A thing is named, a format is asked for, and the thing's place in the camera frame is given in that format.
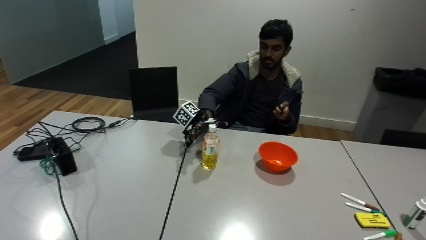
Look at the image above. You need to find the clear bottle with yellow liquid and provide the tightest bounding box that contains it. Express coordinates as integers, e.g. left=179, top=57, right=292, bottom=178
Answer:
left=199, top=123, right=221, bottom=171

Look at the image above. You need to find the the person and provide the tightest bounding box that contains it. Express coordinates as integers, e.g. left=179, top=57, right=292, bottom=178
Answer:
left=197, top=18, right=304, bottom=136

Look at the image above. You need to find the white marker cube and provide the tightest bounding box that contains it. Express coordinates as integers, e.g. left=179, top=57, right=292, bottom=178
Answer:
left=171, top=100, right=201, bottom=127

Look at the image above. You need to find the orange plastic bowl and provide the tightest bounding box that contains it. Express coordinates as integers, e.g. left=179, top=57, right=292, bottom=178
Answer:
left=257, top=141, right=299, bottom=174

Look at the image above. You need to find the black chair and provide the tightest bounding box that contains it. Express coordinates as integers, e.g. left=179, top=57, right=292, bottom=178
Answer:
left=127, top=66, right=179, bottom=123

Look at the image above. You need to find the grey bin with black bag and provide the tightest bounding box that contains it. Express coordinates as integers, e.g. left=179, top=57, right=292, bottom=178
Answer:
left=352, top=66, right=426, bottom=145

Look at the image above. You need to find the tall black device box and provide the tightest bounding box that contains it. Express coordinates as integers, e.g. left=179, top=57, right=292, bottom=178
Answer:
left=46, top=136, right=79, bottom=177

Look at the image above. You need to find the black chair backrest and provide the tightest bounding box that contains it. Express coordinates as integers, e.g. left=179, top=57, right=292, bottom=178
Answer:
left=379, top=128, right=426, bottom=150

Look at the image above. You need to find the white marker with red cap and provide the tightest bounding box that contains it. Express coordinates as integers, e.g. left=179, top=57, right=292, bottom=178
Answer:
left=339, top=191, right=382, bottom=212

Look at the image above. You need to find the white marker with green cap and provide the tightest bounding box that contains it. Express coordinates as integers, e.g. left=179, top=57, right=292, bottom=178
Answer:
left=362, top=229, right=399, bottom=240
left=343, top=201, right=387, bottom=215

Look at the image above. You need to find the flat black device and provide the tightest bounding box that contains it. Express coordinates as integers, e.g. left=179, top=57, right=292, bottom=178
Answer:
left=16, top=143, right=49, bottom=162

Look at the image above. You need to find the yellow sticky note pad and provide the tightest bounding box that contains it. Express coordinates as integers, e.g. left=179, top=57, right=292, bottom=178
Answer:
left=352, top=211, right=392, bottom=230

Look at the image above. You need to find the small white bottle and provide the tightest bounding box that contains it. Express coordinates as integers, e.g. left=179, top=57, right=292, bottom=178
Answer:
left=404, top=197, right=426, bottom=231

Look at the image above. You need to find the coiled black cable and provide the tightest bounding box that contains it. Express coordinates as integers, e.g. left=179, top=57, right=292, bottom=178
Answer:
left=69, top=116, right=134, bottom=134

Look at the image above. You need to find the green cable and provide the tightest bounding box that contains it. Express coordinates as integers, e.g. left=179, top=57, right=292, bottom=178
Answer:
left=37, top=154, right=57, bottom=177

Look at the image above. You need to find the long black cable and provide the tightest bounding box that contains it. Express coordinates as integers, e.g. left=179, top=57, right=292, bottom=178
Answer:
left=51, top=166, right=81, bottom=240

